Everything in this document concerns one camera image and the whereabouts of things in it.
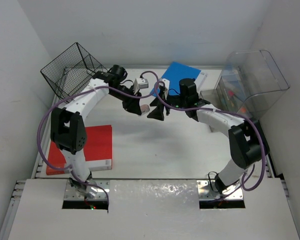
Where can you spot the pink eraser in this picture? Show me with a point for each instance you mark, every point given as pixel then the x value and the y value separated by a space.
pixel 144 109

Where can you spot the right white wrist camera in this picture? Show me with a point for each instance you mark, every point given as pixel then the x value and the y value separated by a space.
pixel 163 86

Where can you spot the clear grey drawer organizer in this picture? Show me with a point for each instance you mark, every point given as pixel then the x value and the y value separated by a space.
pixel 250 83

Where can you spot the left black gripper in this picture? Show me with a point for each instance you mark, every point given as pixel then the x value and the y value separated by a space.
pixel 132 105

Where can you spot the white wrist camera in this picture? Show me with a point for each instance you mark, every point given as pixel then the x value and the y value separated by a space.
pixel 163 86
pixel 142 83

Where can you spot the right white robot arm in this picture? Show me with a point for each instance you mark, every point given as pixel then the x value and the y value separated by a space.
pixel 247 142

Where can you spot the blue folder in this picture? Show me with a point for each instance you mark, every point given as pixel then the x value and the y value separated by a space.
pixel 177 71

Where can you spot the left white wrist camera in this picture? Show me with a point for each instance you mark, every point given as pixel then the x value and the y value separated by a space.
pixel 142 83

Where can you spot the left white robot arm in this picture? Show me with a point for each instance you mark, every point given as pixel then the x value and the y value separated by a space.
pixel 67 126

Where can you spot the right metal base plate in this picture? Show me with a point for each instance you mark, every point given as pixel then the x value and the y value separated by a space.
pixel 207 191

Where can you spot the black wire mesh basket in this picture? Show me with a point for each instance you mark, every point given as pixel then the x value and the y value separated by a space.
pixel 70 72

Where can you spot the metal base plate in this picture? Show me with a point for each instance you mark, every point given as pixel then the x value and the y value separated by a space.
pixel 207 191
pixel 79 192

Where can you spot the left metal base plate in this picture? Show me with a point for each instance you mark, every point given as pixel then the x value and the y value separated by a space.
pixel 79 192

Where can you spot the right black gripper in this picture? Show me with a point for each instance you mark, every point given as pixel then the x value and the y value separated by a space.
pixel 158 113

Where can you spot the red notebook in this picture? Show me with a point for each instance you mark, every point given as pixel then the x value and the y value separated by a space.
pixel 98 150

